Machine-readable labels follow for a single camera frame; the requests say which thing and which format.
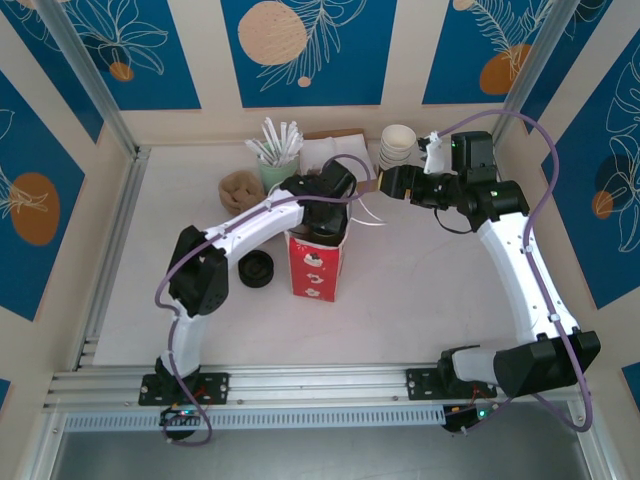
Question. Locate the red white paper bag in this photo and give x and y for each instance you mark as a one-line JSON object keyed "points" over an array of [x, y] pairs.
{"points": [[315, 270]]}

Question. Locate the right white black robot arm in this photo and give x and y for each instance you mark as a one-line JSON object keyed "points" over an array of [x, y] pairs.
{"points": [[525, 280]]}

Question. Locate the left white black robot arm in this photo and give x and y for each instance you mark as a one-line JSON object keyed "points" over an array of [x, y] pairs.
{"points": [[250, 220]]}

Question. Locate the stack of paper cups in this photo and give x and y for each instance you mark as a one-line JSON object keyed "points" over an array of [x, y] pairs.
{"points": [[397, 137]]}

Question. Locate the white paper napkin stack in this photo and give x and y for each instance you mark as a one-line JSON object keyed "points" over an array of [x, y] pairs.
{"points": [[345, 147]]}

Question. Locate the green straw holder cup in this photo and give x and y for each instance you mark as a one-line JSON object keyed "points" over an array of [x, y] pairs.
{"points": [[275, 175]]}

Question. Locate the brown cardboard napkin tray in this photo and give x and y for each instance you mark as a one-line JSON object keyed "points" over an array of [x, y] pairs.
{"points": [[335, 134]]}

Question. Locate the brown pulp cup carrier stack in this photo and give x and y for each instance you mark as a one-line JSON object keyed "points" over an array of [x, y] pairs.
{"points": [[240, 192]]}

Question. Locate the stack of black cup lids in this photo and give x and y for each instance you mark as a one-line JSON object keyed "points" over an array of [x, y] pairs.
{"points": [[256, 270]]}

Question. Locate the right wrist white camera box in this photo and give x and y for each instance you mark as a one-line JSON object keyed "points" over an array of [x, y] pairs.
{"points": [[435, 155]]}

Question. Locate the blue floral wall poster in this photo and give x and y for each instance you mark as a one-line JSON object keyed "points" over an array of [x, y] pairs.
{"points": [[150, 75], [30, 150], [562, 60], [590, 200], [62, 75], [350, 75], [450, 50]]}

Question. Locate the aluminium frame post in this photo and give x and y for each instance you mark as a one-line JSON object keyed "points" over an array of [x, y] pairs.
{"points": [[526, 75], [95, 85]]}

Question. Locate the aluminium mounting rail frame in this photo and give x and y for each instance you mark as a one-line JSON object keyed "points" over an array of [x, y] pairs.
{"points": [[320, 385]]}

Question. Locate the aluminium table side rail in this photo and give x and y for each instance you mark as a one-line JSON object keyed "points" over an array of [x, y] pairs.
{"points": [[134, 175]]}

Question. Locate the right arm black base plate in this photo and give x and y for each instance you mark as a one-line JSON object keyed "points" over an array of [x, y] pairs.
{"points": [[422, 385]]}

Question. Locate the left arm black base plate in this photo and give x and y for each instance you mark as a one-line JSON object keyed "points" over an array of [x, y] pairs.
{"points": [[215, 387]]}

